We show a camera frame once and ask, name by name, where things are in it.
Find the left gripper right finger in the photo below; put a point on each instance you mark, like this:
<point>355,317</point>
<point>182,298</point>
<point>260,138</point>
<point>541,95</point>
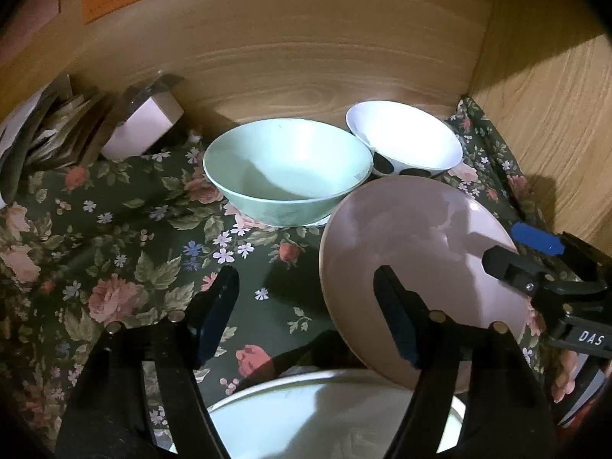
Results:
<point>506,414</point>

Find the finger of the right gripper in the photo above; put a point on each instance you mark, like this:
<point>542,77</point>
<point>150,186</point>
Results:
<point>539,240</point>
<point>529,277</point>

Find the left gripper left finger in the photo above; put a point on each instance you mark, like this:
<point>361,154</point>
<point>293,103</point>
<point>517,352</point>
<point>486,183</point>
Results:
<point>107,415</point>

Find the pink bowl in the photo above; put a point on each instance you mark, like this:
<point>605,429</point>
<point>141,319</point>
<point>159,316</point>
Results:
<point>433,236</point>

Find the large white plate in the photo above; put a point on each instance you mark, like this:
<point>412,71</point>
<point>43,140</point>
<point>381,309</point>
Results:
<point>325,414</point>

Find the white bowl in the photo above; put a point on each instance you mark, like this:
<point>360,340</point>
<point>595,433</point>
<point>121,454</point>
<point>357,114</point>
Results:
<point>404,139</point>

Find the mint green bowl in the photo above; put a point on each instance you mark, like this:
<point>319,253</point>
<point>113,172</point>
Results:
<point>287,172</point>

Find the person right hand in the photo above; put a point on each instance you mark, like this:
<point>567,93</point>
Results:
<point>564,382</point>

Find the floral green tablecloth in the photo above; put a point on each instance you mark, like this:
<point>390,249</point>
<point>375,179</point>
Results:
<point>129,241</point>

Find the small white box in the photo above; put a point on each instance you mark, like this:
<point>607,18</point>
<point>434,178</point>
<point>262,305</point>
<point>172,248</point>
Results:
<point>143,128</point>

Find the stack of white papers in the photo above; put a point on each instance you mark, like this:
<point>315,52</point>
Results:
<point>52,129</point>

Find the pink sticky note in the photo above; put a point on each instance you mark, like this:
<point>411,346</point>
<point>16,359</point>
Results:
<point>31,16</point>

